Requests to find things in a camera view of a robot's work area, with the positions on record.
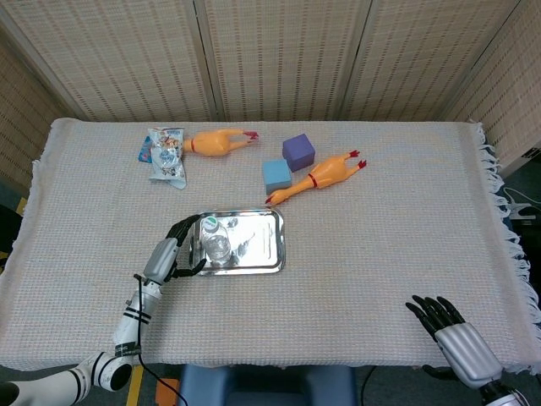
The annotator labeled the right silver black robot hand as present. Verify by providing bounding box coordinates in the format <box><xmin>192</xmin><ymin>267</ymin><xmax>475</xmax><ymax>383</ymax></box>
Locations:
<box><xmin>405</xmin><ymin>294</ymin><xmax>505</xmax><ymax>391</ymax></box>

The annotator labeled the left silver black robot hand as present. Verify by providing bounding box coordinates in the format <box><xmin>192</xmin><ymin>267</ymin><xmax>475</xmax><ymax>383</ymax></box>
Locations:
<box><xmin>143</xmin><ymin>213</ymin><xmax>208</xmax><ymax>287</ymax></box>

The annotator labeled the transparent plastic water bottle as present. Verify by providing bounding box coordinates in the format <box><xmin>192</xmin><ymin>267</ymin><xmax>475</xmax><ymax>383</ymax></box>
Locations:
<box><xmin>199</xmin><ymin>214</ymin><xmax>233</xmax><ymax>261</ymax></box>

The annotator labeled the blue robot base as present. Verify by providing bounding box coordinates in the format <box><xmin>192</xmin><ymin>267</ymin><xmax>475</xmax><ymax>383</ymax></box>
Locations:
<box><xmin>177</xmin><ymin>364</ymin><xmax>358</xmax><ymax>406</ymax></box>

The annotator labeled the stainless steel rectangular tray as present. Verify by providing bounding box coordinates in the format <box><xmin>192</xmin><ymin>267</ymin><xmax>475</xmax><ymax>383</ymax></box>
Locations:
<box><xmin>189</xmin><ymin>207</ymin><xmax>289</xmax><ymax>277</ymax></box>

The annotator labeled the silver printed snack bag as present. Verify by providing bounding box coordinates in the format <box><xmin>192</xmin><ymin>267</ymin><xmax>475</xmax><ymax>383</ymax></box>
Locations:
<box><xmin>147</xmin><ymin>126</ymin><xmax>188</xmax><ymax>190</ymax></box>

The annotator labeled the small blue snack packet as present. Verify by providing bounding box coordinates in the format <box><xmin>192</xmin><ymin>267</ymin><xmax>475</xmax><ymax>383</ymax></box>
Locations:
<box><xmin>138</xmin><ymin>135</ymin><xmax>154</xmax><ymax>163</ymax></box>

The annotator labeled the beige woven tablecloth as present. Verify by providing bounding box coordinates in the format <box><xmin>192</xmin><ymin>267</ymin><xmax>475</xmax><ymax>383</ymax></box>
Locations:
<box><xmin>0</xmin><ymin>117</ymin><xmax>541</xmax><ymax>376</ymax></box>

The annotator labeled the yellow rubber chicken toy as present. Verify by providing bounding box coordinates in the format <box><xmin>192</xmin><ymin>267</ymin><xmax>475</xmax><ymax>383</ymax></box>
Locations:
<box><xmin>182</xmin><ymin>129</ymin><xmax>260</xmax><ymax>158</ymax></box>
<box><xmin>265</xmin><ymin>149</ymin><xmax>368</xmax><ymax>207</ymax></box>

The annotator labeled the orange floor marker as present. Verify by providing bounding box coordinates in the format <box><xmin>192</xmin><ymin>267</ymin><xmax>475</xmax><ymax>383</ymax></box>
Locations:
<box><xmin>155</xmin><ymin>377</ymin><xmax>181</xmax><ymax>406</ymax></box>

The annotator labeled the light blue foam cube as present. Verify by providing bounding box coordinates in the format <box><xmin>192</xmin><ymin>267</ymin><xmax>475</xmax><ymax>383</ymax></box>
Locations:
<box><xmin>262</xmin><ymin>158</ymin><xmax>293</xmax><ymax>195</ymax></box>

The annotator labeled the black rounded object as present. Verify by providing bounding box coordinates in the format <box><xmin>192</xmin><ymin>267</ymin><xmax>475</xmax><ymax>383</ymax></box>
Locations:
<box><xmin>0</xmin><ymin>205</ymin><xmax>25</xmax><ymax>272</ymax></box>

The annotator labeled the purple foam cube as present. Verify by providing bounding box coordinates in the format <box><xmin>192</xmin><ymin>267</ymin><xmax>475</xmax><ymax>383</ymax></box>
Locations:
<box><xmin>281</xmin><ymin>133</ymin><xmax>316</xmax><ymax>173</ymax></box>

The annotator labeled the woven bamboo folding screen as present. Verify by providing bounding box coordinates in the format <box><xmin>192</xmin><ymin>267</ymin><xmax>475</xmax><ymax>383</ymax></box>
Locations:
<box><xmin>0</xmin><ymin>0</ymin><xmax>541</xmax><ymax>200</ymax></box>

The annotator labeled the black cable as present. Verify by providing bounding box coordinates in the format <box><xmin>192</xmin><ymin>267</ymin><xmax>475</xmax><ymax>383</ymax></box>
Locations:
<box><xmin>133</xmin><ymin>273</ymin><xmax>188</xmax><ymax>406</ymax></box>

